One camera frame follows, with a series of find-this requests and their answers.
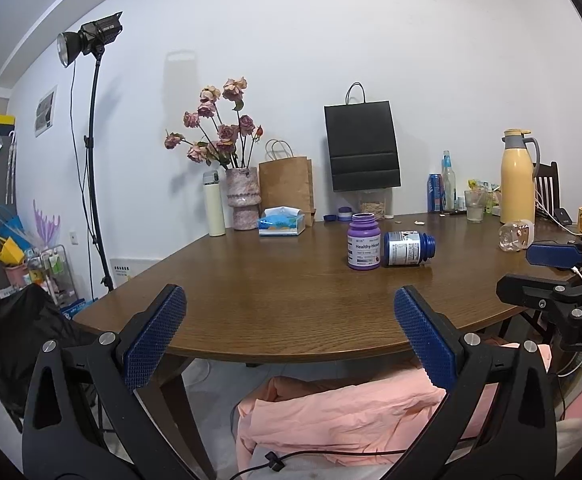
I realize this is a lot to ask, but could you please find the clear glass bottle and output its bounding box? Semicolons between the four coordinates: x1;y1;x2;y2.
442;150;458;212

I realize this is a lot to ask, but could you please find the blue supplement bottle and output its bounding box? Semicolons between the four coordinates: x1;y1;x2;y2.
382;230;437;267

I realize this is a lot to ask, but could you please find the black studio light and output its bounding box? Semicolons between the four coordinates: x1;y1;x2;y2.
57;10;124;69

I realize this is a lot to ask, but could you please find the blue soda can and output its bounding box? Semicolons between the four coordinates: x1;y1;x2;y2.
427;173;445;213

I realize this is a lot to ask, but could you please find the black paper bag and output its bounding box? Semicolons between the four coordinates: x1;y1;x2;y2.
324;82;402;193

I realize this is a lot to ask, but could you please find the cream thermos bottle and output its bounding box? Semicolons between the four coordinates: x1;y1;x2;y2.
202;170;226;237

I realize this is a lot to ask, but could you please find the pink speckled vase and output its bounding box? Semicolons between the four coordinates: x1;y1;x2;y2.
226;167;262;231

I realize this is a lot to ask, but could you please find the dark wooden chair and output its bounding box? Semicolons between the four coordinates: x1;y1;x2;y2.
532;161;561;213

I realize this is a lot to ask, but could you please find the purple supplement bottle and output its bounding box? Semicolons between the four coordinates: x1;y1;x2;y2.
347;213;383;271

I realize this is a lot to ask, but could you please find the white labelled box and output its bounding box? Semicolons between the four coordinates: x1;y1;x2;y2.
110;258;135;282

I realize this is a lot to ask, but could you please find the black cable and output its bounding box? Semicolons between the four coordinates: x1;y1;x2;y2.
228;435;476;480

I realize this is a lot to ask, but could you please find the brown wooden table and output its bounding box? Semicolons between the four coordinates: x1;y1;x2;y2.
71;209;582;362

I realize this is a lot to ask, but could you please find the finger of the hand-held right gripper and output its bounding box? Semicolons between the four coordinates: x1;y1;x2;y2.
526;235;582;280
496;274;582;322

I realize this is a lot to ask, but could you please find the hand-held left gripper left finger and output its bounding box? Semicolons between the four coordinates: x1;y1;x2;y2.
22;284;194;480

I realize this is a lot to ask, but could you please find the dried pink rose bouquet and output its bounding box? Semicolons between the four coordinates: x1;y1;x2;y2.
165;77;264;170

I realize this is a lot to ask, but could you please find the pink cloth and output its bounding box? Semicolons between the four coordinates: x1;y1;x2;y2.
235;339;554;472

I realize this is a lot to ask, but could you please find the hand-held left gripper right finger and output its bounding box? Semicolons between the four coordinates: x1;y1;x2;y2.
386;285;558;480

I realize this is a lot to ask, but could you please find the wire storage rack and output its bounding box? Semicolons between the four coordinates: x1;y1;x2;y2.
25;244;78;311

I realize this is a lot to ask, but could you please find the brown paper bag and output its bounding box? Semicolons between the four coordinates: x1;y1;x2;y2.
258;139;316;227

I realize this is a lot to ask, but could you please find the clear drinking glass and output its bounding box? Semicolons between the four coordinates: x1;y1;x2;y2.
464;189;487;224

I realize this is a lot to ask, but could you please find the clear jar of nuts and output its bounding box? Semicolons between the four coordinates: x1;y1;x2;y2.
360;190;388;221

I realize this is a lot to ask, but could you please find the white cable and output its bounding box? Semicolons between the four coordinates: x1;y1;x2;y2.
535;195;582;237

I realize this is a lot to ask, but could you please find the yellow thermos jug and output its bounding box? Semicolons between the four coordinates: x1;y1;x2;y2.
501;129;542;225

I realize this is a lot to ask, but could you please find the blue tissue box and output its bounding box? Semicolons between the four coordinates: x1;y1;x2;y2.
258;206;306;237

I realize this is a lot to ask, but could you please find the wall poster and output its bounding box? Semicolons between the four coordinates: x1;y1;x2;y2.
34;85;58;139

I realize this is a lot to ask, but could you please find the clear plastic cup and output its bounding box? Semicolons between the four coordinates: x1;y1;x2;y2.
499;219;536;252

